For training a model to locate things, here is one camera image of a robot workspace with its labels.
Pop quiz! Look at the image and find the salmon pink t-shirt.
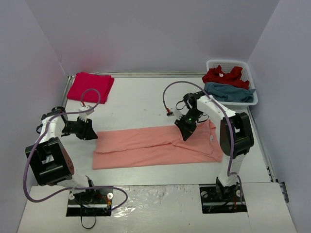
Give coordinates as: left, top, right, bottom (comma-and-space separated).
92, 120, 223, 170

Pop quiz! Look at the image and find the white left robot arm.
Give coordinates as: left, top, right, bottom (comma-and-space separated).
23, 106, 98, 203

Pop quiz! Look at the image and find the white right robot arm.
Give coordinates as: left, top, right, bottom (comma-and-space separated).
175, 91, 254, 200

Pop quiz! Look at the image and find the blue-grey t-shirt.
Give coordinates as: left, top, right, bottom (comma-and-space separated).
204, 82, 255, 103

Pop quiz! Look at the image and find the dark red t-shirt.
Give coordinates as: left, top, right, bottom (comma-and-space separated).
202, 66, 250, 90

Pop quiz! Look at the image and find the white plastic laundry basket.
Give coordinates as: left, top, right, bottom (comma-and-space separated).
202, 59, 258, 106

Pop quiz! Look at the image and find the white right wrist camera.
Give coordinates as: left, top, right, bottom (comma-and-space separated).
166, 109, 185, 120

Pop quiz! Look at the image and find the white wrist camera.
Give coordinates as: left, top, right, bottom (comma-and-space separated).
166, 109, 185, 120
79, 105, 94, 122

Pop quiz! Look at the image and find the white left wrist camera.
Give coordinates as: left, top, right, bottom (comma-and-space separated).
79, 105, 94, 122

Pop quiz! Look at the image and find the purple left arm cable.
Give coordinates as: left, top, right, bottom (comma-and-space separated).
23, 88, 129, 212

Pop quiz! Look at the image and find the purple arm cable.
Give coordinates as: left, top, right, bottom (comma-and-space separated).
162, 81, 245, 204
23, 88, 129, 212

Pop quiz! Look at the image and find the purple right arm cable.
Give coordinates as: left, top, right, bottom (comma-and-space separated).
162, 81, 245, 204

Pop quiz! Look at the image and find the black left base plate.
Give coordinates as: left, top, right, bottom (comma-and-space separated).
66, 188, 113, 217

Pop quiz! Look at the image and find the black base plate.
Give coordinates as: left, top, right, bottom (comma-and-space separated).
66, 188, 113, 217
199, 184, 247, 214

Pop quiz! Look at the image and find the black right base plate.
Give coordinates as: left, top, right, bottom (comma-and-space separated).
199, 184, 247, 214

